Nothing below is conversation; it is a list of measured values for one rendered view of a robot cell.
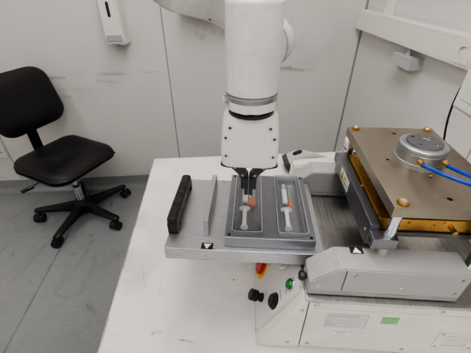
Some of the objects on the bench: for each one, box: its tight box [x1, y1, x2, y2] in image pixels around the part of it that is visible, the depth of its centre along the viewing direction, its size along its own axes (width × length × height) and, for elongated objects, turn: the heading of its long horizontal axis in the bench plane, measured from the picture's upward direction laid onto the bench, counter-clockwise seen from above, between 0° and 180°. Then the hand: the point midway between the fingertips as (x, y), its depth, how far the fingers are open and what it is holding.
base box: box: [256, 265, 471, 353], centre depth 67 cm, size 54×38×17 cm
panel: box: [255, 263, 303, 335], centre depth 69 cm, size 2×30×19 cm, turn 176°
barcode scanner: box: [282, 150, 327, 172], centre depth 114 cm, size 20×8×8 cm, turn 94°
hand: (248, 183), depth 58 cm, fingers closed
